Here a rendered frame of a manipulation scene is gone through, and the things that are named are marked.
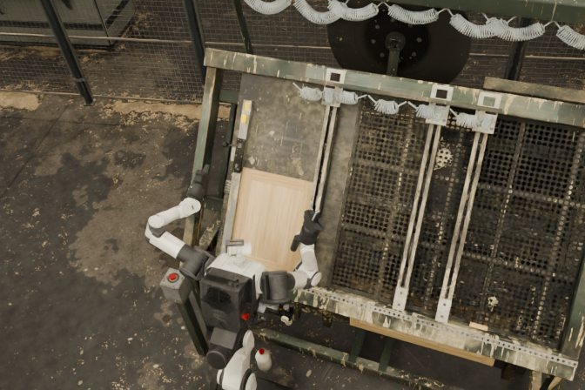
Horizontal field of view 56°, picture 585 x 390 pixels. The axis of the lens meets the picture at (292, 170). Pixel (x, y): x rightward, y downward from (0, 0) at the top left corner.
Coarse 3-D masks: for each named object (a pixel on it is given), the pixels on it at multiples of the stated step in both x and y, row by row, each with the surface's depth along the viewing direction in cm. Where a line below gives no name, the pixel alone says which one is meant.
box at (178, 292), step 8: (168, 272) 316; (176, 272) 316; (184, 280) 314; (168, 288) 311; (176, 288) 309; (184, 288) 316; (168, 296) 319; (176, 296) 315; (184, 296) 318; (184, 304) 320
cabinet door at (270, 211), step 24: (240, 192) 317; (264, 192) 313; (288, 192) 308; (240, 216) 318; (264, 216) 314; (288, 216) 310; (264, 240) 316; (288, 240) 311; (264, 264) 317; (288, 264) 312
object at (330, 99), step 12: (336, 72) 284; (324, 96) 287; (336, 96) 285; (336, 108) 290; (324, 120) 292; (336, 120) 294; (324, 132) 293; (324, 144) 294; (324, 156) 298; (324, 168) 295; (324, 180) 296; (312, 192) 298; (324, 192) 301; (312, 204) 299
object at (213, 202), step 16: (224, 96) 321; (368, 128) 297; (400, 128) 291; (224, 160) 326; (224, 176) 327; (464, 176) 285; (224, 192) 330; (576, 192) 269; (208, 208) 331; (576, 208) 270; (352, 240) 305; (368, 240) 302; (448, 240) 290; (416, 256) 294; (432, 256) 292; (560, 256) 274; (480, 272) 285
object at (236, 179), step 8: (248, 112) 309; (240, 120) 311; (248, 120) 309; (240, 128) 311; (248, 128) 311; (240, 136) 311; (248, 136) 313; (232, 176) 315; (240, 176) 314; (232, 184) 316; (232, 192) 316; (232, 200) 317; (232, 208) 317; (232, 216) 318; (232, 224) 318; (224, 232) 320; (232, 232) 321; (224, 240) 321; (224, 248) 321
